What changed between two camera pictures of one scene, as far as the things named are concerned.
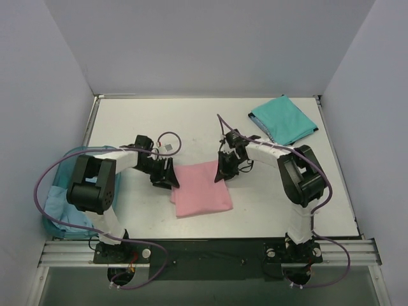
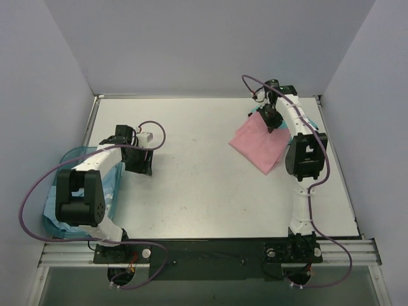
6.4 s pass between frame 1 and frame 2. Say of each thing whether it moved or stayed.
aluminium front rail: stayed
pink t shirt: moved
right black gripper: moved
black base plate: stayed
